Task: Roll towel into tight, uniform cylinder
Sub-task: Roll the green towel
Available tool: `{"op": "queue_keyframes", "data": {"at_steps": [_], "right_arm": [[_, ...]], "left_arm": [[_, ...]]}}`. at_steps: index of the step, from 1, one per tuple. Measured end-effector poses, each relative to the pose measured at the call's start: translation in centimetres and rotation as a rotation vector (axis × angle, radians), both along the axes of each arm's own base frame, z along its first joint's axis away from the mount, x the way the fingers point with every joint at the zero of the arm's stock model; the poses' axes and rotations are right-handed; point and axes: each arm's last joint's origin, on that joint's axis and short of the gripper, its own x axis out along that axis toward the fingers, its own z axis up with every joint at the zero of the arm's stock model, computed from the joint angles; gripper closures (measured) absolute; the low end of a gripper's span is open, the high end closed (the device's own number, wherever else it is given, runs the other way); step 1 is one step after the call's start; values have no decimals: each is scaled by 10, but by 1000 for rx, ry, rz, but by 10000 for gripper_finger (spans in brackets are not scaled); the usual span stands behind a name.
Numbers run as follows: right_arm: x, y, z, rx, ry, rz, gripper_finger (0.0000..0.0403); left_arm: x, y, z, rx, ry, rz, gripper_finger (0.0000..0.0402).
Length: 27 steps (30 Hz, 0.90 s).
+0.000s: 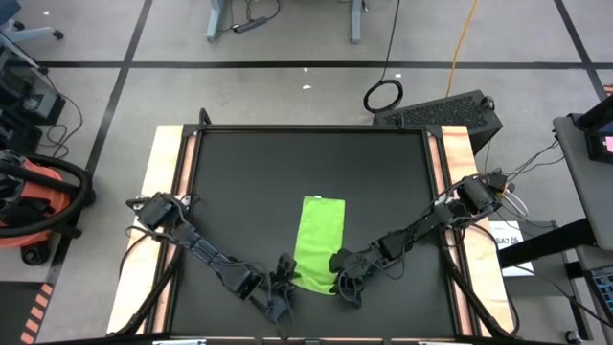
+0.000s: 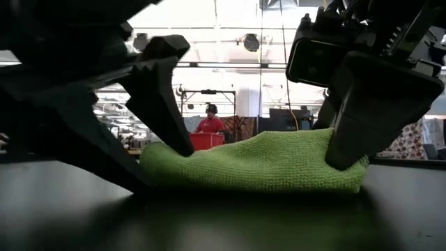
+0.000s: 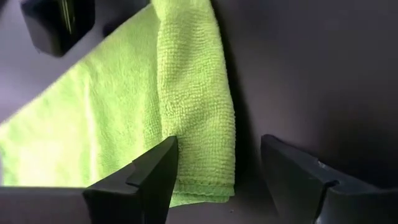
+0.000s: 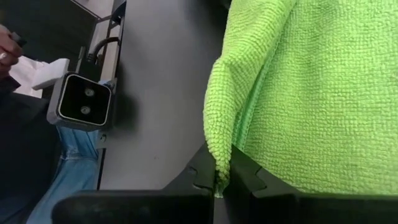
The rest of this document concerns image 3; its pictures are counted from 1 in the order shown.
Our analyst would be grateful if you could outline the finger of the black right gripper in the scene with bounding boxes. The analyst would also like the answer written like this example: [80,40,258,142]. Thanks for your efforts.
[20,0,96,58]

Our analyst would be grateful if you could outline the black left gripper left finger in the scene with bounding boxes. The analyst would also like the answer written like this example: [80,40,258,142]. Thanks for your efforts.
[0,135,180,224]

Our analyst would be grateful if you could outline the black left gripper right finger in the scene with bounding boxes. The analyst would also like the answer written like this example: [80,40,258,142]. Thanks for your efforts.
[260,134,398,224]

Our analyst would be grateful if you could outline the green microfiber towel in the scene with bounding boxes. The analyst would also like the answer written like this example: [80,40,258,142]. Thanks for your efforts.
[0,0,236,208]

